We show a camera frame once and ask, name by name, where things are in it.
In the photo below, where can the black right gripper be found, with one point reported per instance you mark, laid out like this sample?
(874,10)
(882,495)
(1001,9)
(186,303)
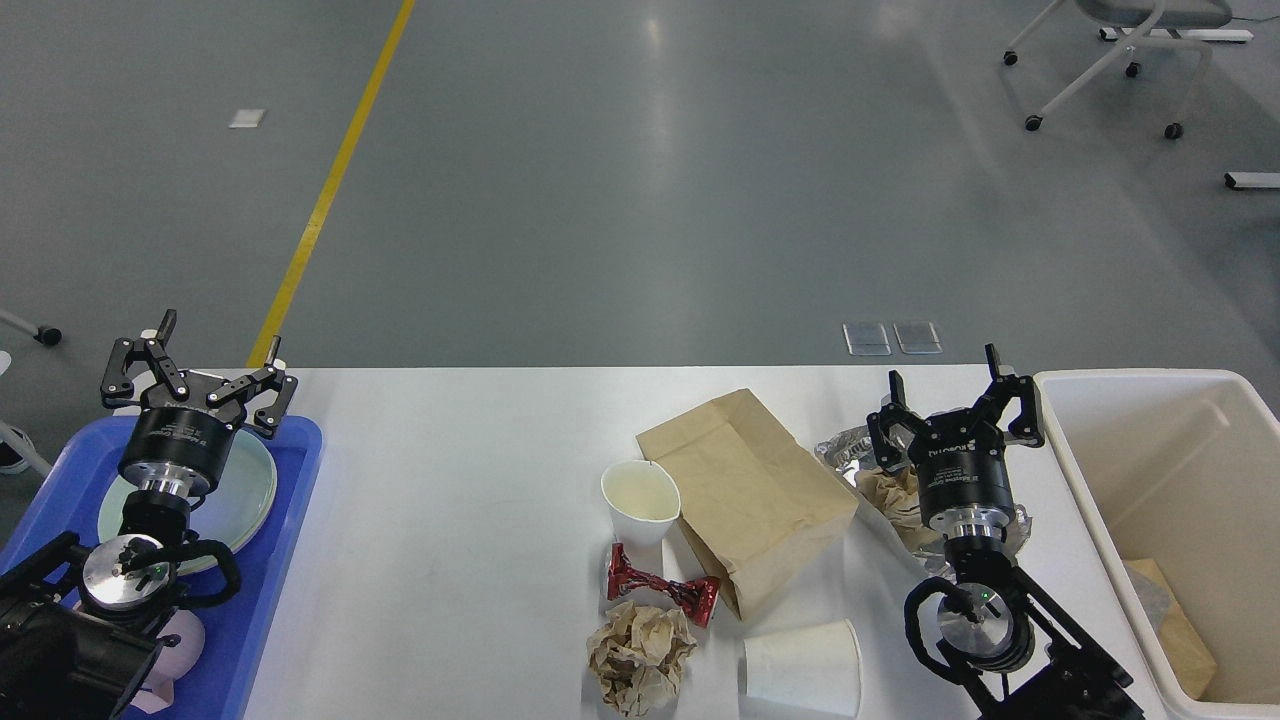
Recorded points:
(960,480)

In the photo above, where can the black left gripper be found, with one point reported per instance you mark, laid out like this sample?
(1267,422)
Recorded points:
(180,440)

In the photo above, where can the brown paper napkin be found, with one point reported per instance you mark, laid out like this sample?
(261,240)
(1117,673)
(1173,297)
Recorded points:
(896,496)

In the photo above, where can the aluminium foil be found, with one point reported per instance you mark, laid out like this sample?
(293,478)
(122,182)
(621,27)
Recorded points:
(847,453)

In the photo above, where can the mint green plate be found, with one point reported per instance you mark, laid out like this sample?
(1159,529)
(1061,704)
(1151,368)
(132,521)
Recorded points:
(249,457)

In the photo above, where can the brown paper bag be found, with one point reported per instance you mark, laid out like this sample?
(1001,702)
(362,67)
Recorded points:
(756,506)

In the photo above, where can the pink mug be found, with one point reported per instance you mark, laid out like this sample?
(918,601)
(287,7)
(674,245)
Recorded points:
(158,688)

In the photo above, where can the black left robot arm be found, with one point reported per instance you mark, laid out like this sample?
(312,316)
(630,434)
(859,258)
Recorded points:
(83,626)

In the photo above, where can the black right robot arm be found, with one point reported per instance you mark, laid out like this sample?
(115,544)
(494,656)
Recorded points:
(992,629)

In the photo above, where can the right floor socket plate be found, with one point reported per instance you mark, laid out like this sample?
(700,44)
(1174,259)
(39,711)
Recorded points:
(918,338)

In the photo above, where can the floor socket plate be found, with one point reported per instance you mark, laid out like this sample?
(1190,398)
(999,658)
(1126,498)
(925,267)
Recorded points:
(918,338)
(867,339)

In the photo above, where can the left floor socket plate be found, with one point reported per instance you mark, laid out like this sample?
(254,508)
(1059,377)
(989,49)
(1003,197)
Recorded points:
(867,339)

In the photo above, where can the yellow plate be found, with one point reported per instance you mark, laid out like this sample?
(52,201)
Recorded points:
(236,512)

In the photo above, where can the chair leg with caster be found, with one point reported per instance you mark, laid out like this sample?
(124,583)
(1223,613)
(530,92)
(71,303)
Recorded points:
(46,335)

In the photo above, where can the white plastic bin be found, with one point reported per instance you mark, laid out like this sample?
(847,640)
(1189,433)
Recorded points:
(1181,467)

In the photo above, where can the white floor marker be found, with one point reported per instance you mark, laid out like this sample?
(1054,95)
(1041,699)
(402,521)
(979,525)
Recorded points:
(247,118)

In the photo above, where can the lying white paper cup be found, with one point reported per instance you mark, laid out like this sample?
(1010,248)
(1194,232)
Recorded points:
(816,667)

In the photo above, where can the blue plastic tray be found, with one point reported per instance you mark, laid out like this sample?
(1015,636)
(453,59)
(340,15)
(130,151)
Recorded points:
(219,685)

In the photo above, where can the red foil candy wrapper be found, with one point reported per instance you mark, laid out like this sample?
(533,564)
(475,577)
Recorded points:
(697,598)

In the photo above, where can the upright white paper cup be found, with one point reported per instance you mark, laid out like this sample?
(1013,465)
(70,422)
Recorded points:
(643,500)

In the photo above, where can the brown paper in bin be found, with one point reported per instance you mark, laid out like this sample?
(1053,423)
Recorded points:
(1189,657)

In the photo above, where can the white furniture foot right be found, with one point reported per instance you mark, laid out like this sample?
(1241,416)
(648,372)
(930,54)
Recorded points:
(1240,181)

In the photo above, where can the crumpled brown paper ball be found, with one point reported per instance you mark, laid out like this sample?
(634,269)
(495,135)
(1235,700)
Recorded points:
(639,657)

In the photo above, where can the white office chair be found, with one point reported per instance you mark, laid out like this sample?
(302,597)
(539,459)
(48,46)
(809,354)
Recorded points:
(1144,16)

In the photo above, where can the white table leg base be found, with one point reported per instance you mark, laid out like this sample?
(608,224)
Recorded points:
(1215,36)

